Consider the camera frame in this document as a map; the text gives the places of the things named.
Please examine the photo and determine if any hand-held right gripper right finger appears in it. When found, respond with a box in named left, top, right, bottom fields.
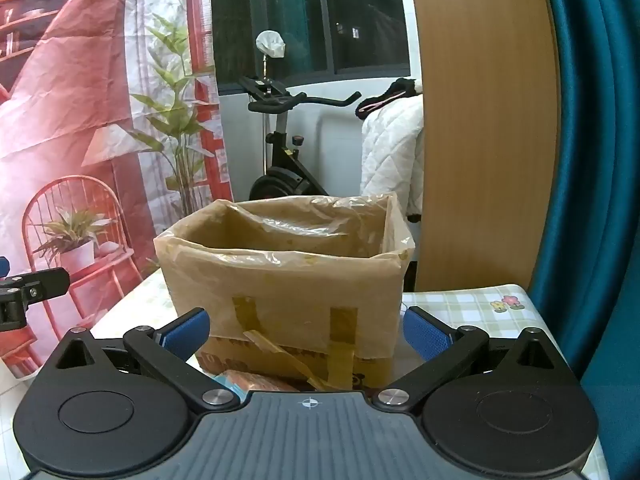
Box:
left=371, top=305, right=573, bottom=411

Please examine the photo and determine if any orange and blue snack packet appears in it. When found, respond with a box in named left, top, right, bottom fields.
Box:
left=215, top=369, right=306, bottom=395

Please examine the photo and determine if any teal curtain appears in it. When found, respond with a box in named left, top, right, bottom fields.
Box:
left=527, top=0, right=640, bottom=480

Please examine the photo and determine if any black garment with pink trim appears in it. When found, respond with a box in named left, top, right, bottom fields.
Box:
left=355, top=78, right=425, bottom=117

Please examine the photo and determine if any cardboard box with plastic liner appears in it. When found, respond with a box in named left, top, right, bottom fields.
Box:
left=154, top=194, right=416, bottom=393

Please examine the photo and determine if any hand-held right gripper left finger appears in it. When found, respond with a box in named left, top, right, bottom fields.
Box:
left=47, top=306, right=242, bottom=411

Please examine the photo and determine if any dark window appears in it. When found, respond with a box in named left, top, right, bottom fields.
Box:
left=209, top=0, right=412, bottom=86

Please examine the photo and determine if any white quilted blanket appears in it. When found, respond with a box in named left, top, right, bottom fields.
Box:
left=360, top=94, right=425, bottom=218

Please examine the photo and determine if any white plastic cover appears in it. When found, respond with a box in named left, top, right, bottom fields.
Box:
left=256, top=30, right=287, bottom=60

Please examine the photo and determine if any black exercise bike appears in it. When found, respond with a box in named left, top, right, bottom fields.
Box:
left=239, top=76, right=362, bottom=202

